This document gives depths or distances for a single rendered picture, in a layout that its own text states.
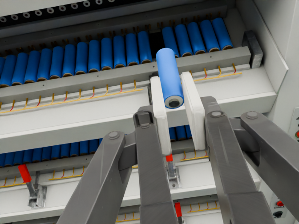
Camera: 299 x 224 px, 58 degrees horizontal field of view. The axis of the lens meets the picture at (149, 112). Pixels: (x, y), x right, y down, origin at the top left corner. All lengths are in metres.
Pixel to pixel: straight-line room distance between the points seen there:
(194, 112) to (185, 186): 0.38
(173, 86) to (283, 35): 0.18
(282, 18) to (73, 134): 0.31
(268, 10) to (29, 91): 0.35
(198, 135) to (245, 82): 0.25
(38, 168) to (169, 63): 0.41
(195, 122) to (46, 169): 0.46
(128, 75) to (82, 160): 0.24
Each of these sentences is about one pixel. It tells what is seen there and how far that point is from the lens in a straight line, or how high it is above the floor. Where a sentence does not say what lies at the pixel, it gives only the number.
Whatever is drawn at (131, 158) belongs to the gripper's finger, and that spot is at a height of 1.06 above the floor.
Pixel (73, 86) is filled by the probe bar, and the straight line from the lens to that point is 0.41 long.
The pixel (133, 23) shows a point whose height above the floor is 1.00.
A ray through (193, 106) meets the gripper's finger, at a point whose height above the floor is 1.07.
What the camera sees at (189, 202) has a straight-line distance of 0.70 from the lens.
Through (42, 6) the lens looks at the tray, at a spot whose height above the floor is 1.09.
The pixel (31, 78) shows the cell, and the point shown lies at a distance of 0.46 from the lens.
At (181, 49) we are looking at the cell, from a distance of 0.42.
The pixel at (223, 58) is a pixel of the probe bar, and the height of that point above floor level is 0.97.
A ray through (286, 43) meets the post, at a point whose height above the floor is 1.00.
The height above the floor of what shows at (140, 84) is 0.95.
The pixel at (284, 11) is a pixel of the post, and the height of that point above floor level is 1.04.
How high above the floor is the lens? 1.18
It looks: 40 degrees down
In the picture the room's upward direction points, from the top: 12 degrees counter-clockwise
